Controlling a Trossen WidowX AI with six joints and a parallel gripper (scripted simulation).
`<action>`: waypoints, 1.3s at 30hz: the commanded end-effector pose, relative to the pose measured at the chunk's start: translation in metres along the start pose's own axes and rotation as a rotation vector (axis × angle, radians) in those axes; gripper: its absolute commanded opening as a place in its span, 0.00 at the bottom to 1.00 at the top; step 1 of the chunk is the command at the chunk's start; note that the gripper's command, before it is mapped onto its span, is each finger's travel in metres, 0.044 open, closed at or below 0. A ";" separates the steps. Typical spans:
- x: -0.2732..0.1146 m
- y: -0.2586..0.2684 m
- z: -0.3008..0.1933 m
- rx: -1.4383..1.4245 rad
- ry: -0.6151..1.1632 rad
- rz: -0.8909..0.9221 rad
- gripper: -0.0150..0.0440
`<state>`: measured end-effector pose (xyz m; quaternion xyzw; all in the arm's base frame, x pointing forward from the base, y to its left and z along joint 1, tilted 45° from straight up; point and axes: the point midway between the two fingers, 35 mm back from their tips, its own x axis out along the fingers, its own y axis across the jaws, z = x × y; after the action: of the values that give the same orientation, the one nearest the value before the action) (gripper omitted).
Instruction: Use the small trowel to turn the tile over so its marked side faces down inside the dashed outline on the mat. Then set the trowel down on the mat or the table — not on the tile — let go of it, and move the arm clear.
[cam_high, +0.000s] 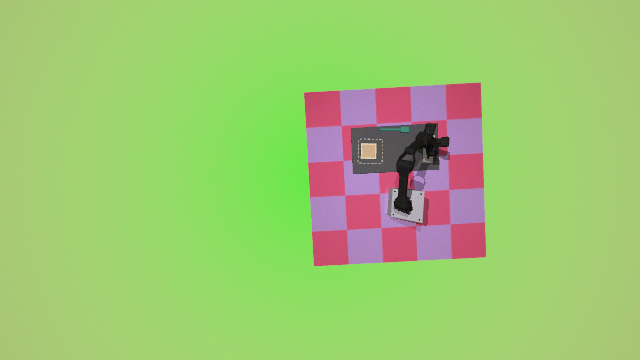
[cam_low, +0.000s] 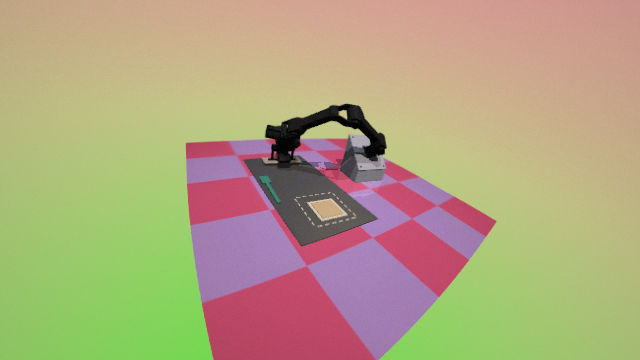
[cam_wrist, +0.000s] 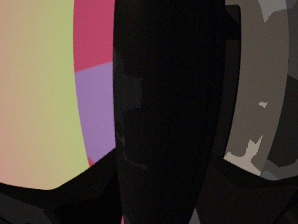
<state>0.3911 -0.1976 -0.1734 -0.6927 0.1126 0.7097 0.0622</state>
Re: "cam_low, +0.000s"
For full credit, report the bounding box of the beige square tile with dark square center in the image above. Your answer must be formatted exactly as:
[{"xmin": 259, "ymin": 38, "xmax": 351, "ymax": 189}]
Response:
[{"xmin": 306, "ymin": 198, "xmax": 348, "ymax": 222}]

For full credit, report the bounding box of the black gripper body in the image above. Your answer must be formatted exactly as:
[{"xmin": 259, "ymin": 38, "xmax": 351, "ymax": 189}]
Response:
[{"xmin": 277, "ymin": 138, "xmax": 292, "ymax": 163}]

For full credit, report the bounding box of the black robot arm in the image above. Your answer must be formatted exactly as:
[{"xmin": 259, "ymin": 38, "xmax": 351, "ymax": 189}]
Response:
[{"xmin": 265, "ymin": 104, "xmax": 387, "ymax": 158}]

